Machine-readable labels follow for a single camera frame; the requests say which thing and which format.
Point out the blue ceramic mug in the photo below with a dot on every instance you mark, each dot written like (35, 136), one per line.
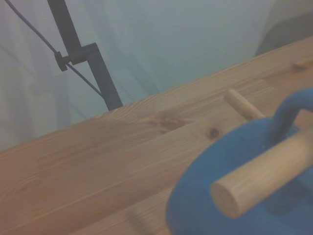
(203, 176)

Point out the wooden mug rack peg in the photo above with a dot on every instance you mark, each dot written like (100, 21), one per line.
(256, 171)
(240, 104)

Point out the white curtain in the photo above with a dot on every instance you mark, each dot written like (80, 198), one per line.
(159, 44)

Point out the black metal camera stand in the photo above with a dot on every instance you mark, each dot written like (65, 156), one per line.
(97, 66)

